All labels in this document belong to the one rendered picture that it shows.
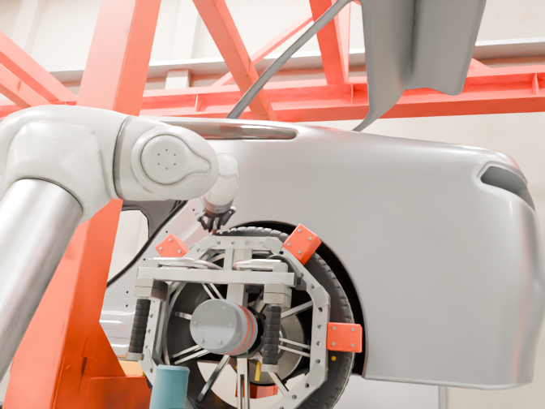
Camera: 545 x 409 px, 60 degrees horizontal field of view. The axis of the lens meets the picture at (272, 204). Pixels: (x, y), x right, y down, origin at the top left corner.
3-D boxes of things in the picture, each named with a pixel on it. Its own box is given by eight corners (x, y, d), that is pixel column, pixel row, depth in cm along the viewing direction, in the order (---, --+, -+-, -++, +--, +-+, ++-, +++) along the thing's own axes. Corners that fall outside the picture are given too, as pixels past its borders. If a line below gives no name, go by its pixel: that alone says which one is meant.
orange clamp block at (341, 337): (328, 350, 132) (362, 352, 130) (325, 349, 125) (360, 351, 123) (330, 325, 134) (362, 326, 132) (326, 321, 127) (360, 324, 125)
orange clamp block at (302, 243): (303, 266, 142) (322, 243, 143) (298, 260, 134) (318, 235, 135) (285, 252, 144) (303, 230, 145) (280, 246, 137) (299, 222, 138)
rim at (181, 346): (347, 282, 161) (215, 251, 176) (341, 269, 140) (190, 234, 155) (312, 438, 147) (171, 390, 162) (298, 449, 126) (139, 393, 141)
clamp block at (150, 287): (166, 302, 126) (169, 281, 128) (150, 297, 118) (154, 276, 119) (149, 301, 127) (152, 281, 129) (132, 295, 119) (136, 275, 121)
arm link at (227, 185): (242, 183, 137) (200, 167, 137) (250, 153, 124) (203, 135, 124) (229, 213, 132) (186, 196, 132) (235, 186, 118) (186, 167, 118)
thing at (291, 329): (282, 399, 179) (318, 321, 186) (277, 400, 172) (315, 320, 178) (212, 359, 190) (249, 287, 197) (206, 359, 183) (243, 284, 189)
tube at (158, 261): (232, 283, 137) (236, 248, 141) (208, 270, 120) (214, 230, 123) (177, 281, 142) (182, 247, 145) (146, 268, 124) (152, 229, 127)
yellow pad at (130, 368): (158, 376, 194) (160, 363, 195) (142, 376, 181) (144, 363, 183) (128, 373, 197) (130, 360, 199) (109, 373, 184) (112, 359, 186)
